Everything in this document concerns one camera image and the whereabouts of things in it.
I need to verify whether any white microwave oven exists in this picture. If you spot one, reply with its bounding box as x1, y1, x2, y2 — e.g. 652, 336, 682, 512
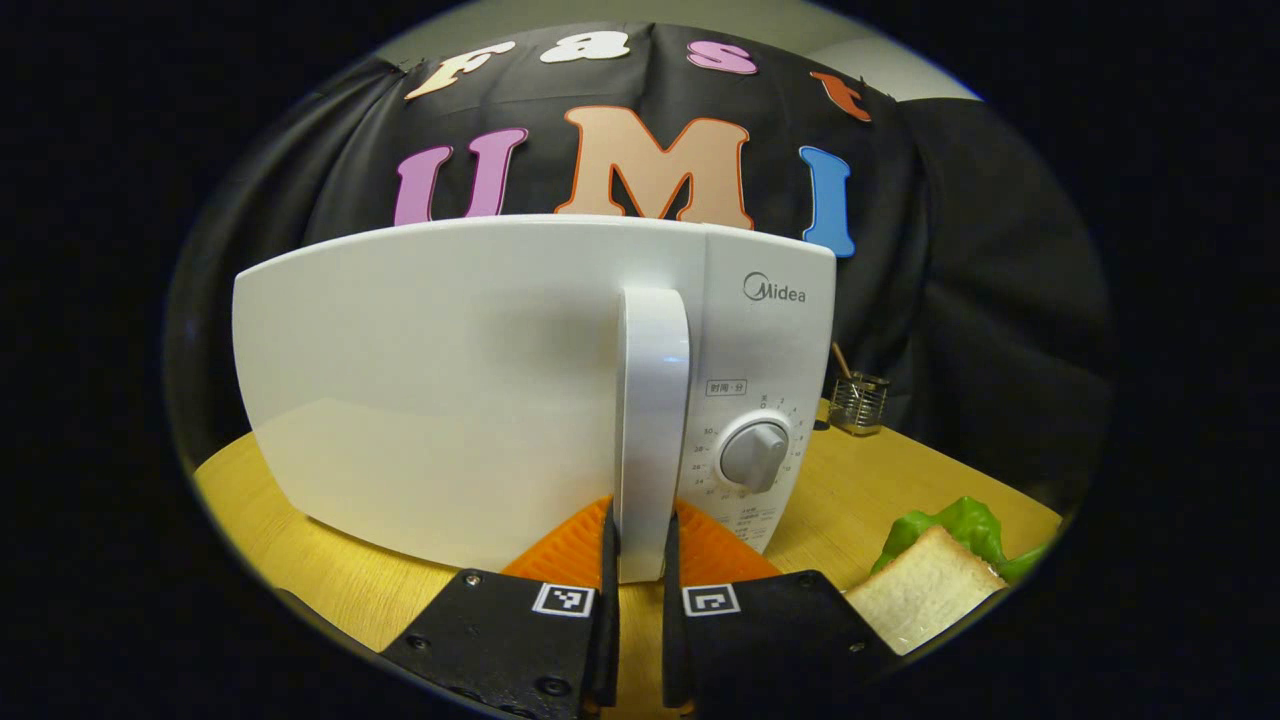
232, 215, 839, 583

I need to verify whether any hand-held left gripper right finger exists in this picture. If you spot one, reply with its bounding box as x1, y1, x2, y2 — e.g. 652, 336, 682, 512
662, 500, 901, 720

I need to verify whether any metal wire holder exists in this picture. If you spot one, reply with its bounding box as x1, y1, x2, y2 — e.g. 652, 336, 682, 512
828, 372, 891, 437

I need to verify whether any bread and lettuce sandwich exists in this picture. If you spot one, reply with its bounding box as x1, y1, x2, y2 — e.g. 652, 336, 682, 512
845, 495, 1051, 656

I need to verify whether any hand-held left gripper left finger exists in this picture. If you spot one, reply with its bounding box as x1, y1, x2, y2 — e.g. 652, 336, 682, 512
380, 497, 621, 720

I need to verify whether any black backdrop cloth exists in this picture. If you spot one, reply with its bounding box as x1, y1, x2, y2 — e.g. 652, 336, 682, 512
165, 22, 1116, 501

